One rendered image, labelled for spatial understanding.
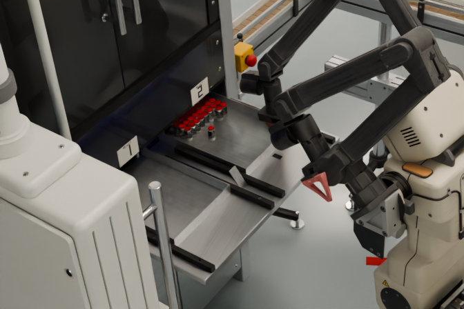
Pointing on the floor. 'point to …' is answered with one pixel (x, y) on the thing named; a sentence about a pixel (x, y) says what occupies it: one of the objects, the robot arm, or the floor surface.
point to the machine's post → (227, 87)
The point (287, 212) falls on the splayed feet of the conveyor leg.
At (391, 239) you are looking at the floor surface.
